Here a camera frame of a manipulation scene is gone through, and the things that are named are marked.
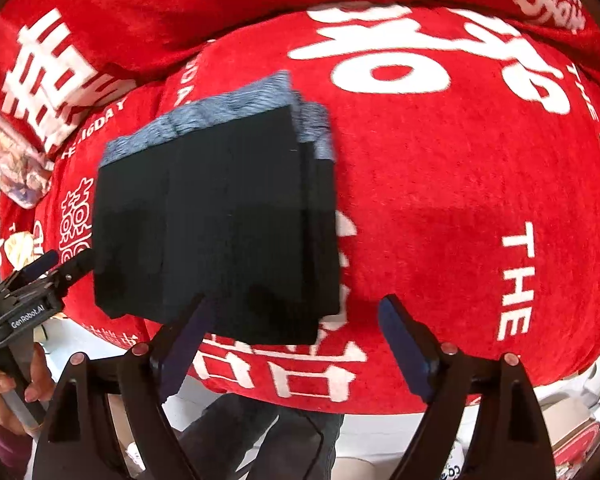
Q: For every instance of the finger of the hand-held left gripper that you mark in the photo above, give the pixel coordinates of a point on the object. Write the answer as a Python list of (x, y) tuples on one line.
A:
[(77, 265), (40, 262)]

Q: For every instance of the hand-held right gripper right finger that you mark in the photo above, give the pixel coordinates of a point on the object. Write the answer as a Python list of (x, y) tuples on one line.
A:
[(405, 345)]

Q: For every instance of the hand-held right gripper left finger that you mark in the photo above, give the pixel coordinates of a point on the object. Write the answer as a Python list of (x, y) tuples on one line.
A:
[(180, 355)]

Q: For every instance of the black pants with grey waistband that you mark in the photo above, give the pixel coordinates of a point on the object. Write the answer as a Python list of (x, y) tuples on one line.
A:
[(220, 210)]

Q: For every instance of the person's left hand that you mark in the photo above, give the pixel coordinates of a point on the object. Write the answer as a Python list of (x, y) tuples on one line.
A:
[(35, 375)]

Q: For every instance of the pale yellow soft item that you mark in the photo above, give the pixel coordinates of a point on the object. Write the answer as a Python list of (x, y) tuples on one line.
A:
[(17, 252)]

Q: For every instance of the colourful printed pillow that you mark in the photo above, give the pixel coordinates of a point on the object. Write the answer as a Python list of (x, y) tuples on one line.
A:
[(15, 160)]

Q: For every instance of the person's legs in jeans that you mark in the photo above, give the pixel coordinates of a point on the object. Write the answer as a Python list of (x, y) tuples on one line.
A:
[(260, 440)]

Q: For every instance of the red printed blanket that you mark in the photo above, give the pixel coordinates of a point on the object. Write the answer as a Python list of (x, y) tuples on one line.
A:
[(455, 185)]

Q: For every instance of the cardboard box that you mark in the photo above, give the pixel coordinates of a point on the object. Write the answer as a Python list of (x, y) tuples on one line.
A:
[(575, 432)]

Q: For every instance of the folded red printed quilt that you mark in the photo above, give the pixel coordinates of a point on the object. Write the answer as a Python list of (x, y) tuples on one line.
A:
[(180, 10)]

